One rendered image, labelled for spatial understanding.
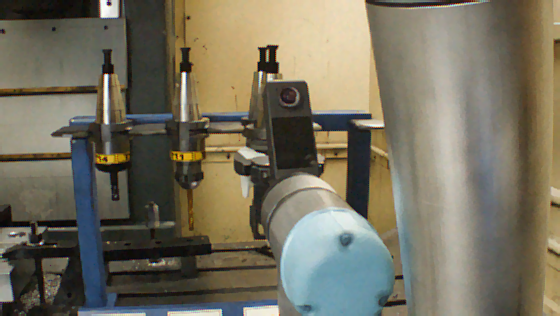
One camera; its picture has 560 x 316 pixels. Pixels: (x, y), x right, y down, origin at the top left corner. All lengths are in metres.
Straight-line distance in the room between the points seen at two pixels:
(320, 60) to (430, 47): 1.56
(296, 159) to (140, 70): 0.89
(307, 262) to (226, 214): 1.46
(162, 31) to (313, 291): 1.08
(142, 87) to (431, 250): 1.16
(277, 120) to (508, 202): 0.33
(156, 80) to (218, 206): 0.60
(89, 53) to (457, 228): 1.17
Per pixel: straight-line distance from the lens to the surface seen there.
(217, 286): 0.97
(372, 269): 0.34
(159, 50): 1.34
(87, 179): 0.81
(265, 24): 1.71
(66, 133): 0.73
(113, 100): 0.73
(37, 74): 1.35
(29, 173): 1.40
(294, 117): 0.51
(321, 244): 0.33
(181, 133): 0.72
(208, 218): 1.78
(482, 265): 0.24
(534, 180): 0.23
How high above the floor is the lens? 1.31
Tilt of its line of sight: 11 degrees down
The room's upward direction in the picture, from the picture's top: straight up
